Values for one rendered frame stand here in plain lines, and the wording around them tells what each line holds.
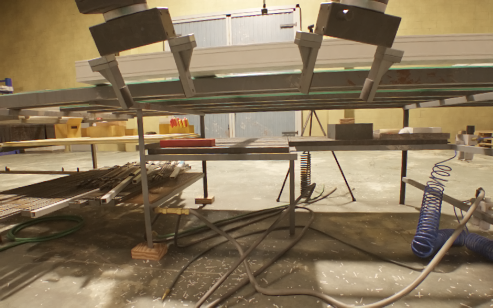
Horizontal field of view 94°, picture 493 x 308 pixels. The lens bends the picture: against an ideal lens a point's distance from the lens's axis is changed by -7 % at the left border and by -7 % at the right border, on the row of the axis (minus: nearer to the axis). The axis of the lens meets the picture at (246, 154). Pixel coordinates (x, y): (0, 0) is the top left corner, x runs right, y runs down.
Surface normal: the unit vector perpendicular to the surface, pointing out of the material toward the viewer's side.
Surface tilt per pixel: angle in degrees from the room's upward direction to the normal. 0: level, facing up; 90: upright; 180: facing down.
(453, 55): 90
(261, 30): 90
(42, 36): 90
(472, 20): 90
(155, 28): 114
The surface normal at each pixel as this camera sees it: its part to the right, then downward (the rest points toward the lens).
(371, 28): 0.11, 0.50
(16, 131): 0.98, 0.02
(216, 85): -0.15, 0.11
